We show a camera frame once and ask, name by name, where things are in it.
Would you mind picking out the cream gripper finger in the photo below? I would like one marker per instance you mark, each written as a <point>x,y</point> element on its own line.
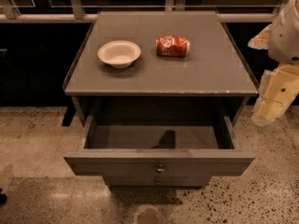
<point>277,91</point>
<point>260,41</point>

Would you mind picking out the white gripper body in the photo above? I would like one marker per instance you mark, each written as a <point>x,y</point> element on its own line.
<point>285,36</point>

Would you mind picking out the grey top drawer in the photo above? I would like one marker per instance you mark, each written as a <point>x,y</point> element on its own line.
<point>147,151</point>

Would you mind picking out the grey drawer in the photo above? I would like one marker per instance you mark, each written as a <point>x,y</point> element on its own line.
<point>147,151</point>
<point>180,181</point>

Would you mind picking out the grey drawer cabinet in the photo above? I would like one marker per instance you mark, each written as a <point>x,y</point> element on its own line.
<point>211,83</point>

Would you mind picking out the grey bottom drawer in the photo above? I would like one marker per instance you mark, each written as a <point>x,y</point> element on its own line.
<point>180,181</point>

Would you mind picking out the crushed red soda can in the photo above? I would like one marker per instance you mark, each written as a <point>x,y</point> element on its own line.
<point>172,46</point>

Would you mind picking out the white paper bowl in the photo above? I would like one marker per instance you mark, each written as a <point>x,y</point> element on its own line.
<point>119,53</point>

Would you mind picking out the metal window railing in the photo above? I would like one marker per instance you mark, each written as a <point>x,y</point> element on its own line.
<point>86,10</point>

